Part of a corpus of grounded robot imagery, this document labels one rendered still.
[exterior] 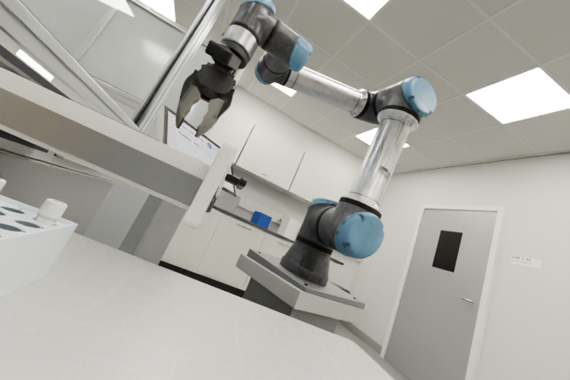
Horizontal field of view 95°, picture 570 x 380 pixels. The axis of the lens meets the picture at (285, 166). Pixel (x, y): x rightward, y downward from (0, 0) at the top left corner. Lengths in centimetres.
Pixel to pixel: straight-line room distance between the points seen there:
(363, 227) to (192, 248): 292
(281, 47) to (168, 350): 60
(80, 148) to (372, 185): 60
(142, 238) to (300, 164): 307
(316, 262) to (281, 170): 326
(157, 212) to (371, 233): 100
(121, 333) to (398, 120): 73
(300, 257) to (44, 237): 65
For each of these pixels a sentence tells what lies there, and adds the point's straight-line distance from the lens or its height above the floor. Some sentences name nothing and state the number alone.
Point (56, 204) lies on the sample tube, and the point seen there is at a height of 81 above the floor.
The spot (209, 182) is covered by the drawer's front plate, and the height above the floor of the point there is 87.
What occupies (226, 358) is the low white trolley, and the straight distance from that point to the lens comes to 22.
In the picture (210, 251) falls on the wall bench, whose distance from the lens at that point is 346.
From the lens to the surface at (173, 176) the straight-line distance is 34.
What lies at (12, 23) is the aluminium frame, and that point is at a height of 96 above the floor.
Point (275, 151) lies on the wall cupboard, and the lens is 400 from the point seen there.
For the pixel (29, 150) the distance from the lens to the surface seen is 66.
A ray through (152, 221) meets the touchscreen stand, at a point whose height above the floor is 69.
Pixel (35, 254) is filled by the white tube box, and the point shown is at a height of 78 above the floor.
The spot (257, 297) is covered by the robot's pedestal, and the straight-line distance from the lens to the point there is 82.
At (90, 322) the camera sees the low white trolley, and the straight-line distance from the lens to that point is 21.
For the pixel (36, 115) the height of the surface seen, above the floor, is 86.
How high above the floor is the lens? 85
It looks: 15 degrees up
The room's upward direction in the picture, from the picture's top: 24 degrees clockwise
